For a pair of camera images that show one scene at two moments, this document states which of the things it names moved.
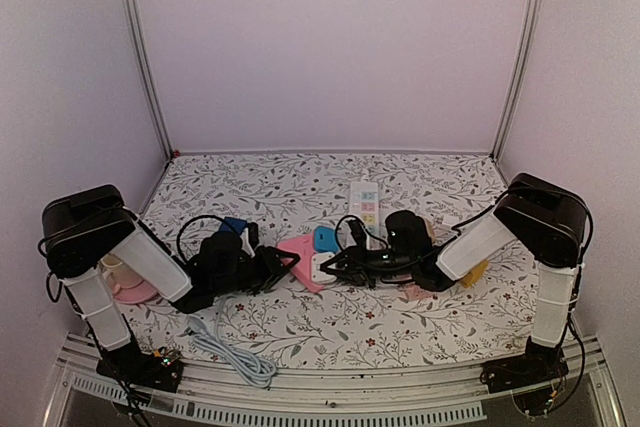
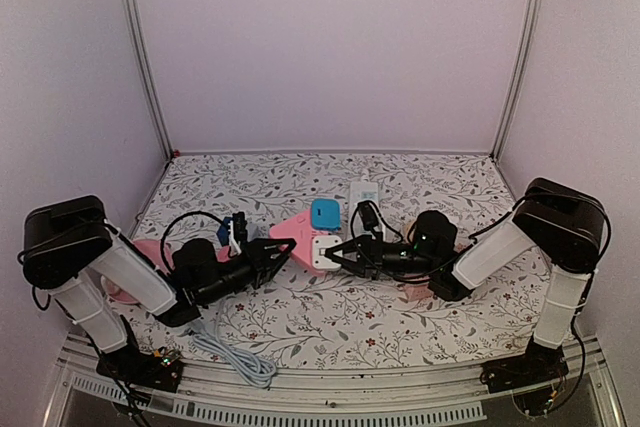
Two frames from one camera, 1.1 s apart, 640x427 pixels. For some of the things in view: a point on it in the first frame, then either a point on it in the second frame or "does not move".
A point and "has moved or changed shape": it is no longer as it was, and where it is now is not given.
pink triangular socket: [304, 247] has moved or changed shape
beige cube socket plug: [430, 230] has moved or changed shape
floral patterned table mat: [328, 261] does not move
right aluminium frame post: [529, 47] does not move
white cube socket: [317, 274] -> [320, 244]
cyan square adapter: [325, 240] -> [326, 214]
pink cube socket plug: [415, 293] does not move
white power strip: [364, 204] does not move
